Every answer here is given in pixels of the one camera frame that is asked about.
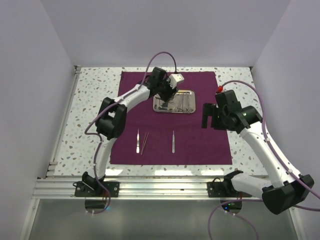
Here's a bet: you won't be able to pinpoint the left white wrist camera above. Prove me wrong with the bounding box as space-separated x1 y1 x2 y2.
169 73 185 89

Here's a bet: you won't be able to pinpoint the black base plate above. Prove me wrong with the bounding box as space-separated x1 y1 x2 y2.
206 177 252 198
72 181 120 198

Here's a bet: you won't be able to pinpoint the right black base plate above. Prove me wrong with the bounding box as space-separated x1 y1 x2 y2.
206 177 252 198

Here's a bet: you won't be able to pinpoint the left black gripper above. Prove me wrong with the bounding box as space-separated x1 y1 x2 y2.
157 76 178 102

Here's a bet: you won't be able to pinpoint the steel forceps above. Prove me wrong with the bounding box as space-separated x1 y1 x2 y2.
174 93 185 112

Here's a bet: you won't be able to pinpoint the steel scissors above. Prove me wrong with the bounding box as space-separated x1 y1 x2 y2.
182 91 193 114

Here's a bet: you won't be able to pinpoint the wide steel tweezers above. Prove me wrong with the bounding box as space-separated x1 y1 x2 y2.
136 129 140 154

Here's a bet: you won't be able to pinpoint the purple surgical cloth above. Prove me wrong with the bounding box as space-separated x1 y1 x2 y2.
110 71 232 166

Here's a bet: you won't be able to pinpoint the aluminium mounting rail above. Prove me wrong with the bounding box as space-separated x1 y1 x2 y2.
32 176 296 201

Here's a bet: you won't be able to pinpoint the steel instrument tray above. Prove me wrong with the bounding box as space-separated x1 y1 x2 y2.
152 90 196 114

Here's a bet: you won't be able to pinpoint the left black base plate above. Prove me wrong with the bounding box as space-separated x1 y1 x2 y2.
72 181 120 198

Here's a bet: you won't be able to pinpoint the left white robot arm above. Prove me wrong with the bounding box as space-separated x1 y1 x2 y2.
82 67 184 197

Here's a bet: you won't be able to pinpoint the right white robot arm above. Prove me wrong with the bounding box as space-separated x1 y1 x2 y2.
201 90 315 215

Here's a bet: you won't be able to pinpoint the thin steel tweezers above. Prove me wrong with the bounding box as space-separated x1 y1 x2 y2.
140 132 149 155

